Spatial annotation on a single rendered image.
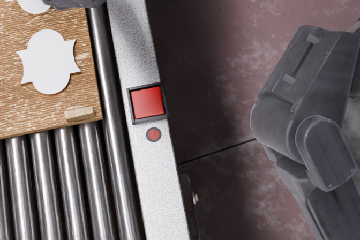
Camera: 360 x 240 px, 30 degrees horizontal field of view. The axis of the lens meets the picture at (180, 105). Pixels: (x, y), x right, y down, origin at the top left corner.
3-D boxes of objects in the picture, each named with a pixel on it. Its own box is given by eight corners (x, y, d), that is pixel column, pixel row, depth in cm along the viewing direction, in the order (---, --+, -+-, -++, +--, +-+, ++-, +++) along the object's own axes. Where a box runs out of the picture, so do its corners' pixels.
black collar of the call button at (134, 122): (163, 83, 138) (162, 81, 136) (170, 118, 135) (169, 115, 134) (126, 90, 138) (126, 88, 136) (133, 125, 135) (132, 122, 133)
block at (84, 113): (95, 109, 134) (92, 104, 132) (96, 118, 134) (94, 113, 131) (66, 115, 134) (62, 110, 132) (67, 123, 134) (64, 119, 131)
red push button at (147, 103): (160, 88, 137) (159, 85, 136) (165, 115, 135) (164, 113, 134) (131, 94, 137) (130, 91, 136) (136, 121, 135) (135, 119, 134)
